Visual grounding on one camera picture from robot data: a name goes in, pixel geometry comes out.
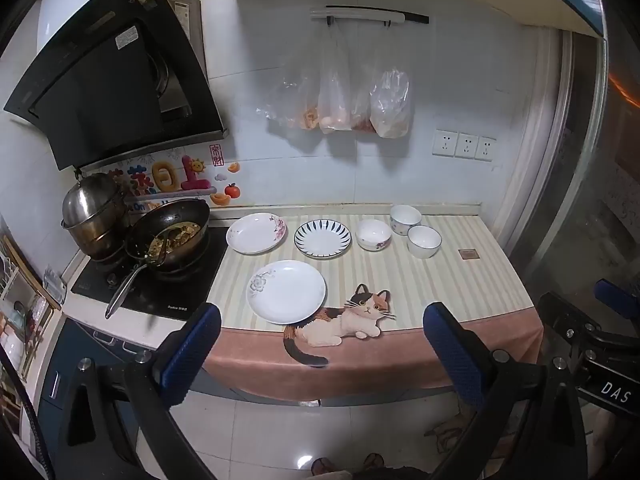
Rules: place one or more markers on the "metal spatula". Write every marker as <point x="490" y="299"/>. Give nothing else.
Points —
<point x="122" y="292"/>

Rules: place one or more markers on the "colourful character wall sticker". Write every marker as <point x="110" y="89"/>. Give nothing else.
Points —
<point x="165" y="175"/>

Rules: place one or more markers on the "white bowl with blue flowers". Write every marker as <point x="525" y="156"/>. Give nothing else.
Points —
<point x="405" y="219"/>

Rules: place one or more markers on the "white wall socket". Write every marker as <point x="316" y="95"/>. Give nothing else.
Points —
<point x="444" y="142"/>
<point x="466" y="145"/>
<point x="485" y="148"/>

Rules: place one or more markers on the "person's left foot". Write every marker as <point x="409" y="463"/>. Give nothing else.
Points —
<point x="323" y="466"/>

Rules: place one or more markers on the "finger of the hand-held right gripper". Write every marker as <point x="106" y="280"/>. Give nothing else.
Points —
<point x="565" y="320"/>
<point x="617" y="297"/>

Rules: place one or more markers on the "person's right foot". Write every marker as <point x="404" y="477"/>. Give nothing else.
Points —
<point x="373" y="461"/>

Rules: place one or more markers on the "white bowl with pink flower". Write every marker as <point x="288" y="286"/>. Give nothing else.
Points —
<point x="374" y="234"/>

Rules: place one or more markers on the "white plate with pink flowers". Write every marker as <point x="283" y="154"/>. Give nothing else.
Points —
<point x="256" y="233"/>

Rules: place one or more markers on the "wooden framed shelf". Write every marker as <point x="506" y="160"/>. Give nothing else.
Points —
<point x="25" y="305"/>

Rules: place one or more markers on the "white plate with grey flower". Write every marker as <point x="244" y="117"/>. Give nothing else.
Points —
<point x="286" y="291"/>

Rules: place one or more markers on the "dark blue lower cabinet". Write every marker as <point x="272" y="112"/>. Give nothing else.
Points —
<point x="70" y="345"/>

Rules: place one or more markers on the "black range hood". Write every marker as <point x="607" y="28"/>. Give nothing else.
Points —
<point x="100" y="85"/>

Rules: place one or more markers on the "white plate with blue stripes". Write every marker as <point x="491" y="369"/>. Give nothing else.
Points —
<point x="322" y="239"/>

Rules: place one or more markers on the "black glass stove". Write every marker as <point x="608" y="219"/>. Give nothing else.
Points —
<point x="170" y="295"/>

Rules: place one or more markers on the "striped tablecloth with cat print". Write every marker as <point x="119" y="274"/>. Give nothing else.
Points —
<point x="425" y="295"/>

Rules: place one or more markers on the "person's foot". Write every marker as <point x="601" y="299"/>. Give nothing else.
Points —
<point x="323" y="466"/>
<point x="373" y="461"/>

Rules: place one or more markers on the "plain white bowl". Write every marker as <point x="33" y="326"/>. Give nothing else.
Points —
<point x="424" y="241"/>

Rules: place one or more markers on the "wall hook rail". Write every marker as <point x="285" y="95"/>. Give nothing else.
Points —
<point x="365" y="15"/>

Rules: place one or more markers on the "steel pot with lid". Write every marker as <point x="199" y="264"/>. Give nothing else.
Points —
<point x="92" y="210"/>

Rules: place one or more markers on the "clear plastic bag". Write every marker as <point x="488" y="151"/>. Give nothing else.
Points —
<point x="334" y="95"/>
<point x="297" y="100"/>
<point x="391" y="105"/>
<point x="363" y="124"/>

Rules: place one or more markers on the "red seal wall sticker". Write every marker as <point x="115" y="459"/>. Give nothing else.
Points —
<point x="215" y="154"/>

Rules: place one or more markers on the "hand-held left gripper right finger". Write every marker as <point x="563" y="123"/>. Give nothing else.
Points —
<point x="452" y="355"/>

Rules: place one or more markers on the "black wok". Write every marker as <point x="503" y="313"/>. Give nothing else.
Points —
<point x="150" y="220"/>

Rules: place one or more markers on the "cooked food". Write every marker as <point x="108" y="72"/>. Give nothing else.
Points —
<point x="185" y="234"/>

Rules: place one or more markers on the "metal window frame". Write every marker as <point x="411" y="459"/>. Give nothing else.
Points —
<point x="560" y="160"/>

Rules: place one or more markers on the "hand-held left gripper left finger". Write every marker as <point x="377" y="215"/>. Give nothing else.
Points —
<point x="192" y="355"/>

